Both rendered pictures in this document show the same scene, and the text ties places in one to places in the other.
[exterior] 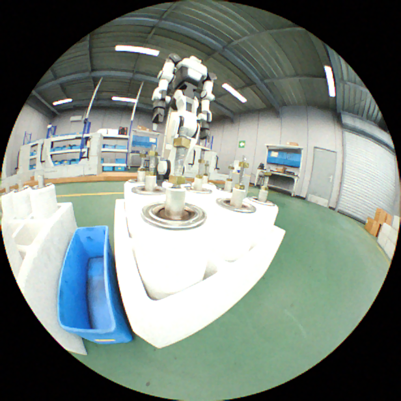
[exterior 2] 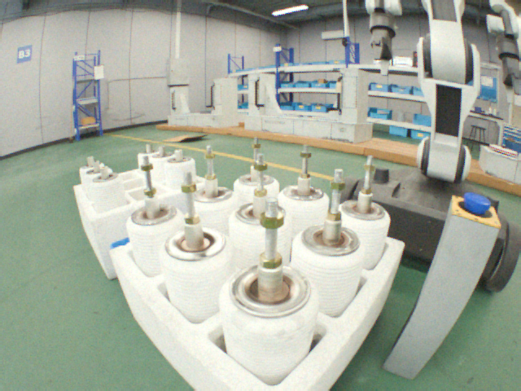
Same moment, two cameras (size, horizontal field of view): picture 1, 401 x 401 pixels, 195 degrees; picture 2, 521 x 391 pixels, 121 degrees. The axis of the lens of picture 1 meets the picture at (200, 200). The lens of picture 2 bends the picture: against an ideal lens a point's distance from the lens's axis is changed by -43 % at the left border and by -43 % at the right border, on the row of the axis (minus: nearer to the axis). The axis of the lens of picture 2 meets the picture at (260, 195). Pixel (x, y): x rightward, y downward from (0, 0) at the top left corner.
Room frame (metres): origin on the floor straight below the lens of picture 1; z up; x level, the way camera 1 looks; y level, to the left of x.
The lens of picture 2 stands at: (0.24, -0.33, 0.41)
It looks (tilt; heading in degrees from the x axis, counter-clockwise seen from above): 21 degrees down; 81
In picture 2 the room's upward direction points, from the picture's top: straight up
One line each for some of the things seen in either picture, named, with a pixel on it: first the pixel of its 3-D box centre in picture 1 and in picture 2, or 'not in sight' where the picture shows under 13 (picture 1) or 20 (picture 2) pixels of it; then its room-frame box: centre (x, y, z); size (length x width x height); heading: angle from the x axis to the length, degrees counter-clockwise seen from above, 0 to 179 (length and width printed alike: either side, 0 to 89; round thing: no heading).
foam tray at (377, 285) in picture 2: (190, 243); (260, 293); (0.29, 0.01, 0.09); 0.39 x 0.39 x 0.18; 39
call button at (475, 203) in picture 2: not in sight; (476, 204); (0.53, -0.17, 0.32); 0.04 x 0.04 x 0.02
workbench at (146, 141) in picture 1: (144, 150); (472, 103); (5.14, 2.93, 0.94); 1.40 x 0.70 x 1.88; 128
